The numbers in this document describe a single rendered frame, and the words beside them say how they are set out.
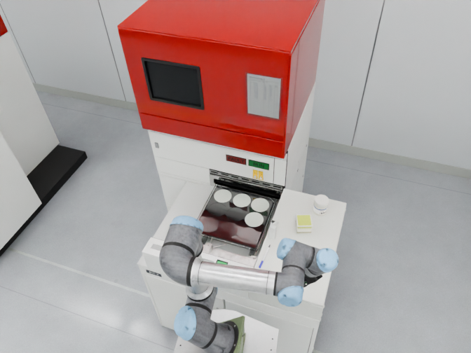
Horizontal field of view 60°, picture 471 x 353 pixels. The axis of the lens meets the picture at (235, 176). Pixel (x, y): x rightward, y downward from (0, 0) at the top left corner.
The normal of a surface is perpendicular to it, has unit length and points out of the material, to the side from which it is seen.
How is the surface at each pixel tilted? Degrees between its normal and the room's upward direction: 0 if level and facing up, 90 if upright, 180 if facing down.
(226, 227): 0
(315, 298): 0
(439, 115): 90
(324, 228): 0
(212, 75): 90
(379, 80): 90
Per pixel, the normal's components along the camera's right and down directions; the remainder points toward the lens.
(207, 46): -0.34, 0.68
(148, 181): -0.04, -0.69
